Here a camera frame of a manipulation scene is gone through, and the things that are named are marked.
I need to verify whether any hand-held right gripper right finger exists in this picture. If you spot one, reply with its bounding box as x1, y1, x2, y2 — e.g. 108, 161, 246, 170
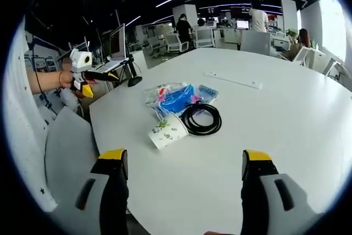
240, 149, 326, 235

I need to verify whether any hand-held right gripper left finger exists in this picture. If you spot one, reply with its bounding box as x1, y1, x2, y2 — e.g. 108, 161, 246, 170
51, 148, 130, 235

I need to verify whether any clear plastic packet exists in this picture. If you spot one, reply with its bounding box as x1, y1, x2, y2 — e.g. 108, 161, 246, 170
142, 81, 188, 107

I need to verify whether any blue plastic bag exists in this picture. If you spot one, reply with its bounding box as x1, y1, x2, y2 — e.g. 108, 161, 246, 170
153, 83, 205, 118

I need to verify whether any white paper cup green print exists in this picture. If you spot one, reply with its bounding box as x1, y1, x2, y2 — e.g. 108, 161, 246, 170
147, 112, 190, 150

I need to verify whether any small blue printed packet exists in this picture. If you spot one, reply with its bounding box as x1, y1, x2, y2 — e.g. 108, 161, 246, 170
197, 84, 220, 104

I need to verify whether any person's left hand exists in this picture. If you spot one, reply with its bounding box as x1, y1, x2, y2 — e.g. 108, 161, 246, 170
58, 69, 75, 89

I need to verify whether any black laptop stand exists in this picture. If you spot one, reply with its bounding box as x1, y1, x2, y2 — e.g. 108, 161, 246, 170
120, 54, 143, 88

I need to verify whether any open laptop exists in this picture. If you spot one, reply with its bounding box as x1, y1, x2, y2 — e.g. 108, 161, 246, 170
95, 23, 130, 74

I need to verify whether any white table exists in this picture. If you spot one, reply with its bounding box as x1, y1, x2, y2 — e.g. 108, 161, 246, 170
89, 47, 352, 235

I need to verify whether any grey office chair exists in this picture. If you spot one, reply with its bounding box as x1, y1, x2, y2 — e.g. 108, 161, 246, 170
45, 106, 100, 205

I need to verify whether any person's white star-print clothing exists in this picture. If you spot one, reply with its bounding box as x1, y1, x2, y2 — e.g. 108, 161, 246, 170
2, 16, 60, 212

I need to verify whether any white office chair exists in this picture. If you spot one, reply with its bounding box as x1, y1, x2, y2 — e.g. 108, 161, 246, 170
193, 28, 216, 49
164, 33, 190, 54
240, 30, 272, 54

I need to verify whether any white power strip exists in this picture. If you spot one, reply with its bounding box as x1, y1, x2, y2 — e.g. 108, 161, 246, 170
202, 70, 262, 90

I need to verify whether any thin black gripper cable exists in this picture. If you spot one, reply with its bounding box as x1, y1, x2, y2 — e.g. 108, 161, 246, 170
30, 35, 59, 116

